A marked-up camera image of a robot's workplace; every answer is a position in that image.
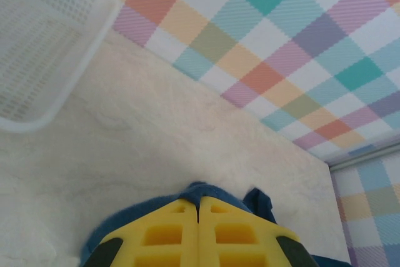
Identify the dark blue t-shirt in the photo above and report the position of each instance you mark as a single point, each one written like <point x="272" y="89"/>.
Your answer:
<point x="200" y="192"/>

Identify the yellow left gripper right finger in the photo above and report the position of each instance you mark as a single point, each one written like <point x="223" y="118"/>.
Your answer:
<point x="237" y="239"/>

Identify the white perforated plastic basket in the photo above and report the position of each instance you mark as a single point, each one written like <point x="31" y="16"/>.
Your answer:
<point x="40" y="45"/>

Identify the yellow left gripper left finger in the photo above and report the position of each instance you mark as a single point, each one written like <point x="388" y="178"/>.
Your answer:
<point x="162" y="239"/>

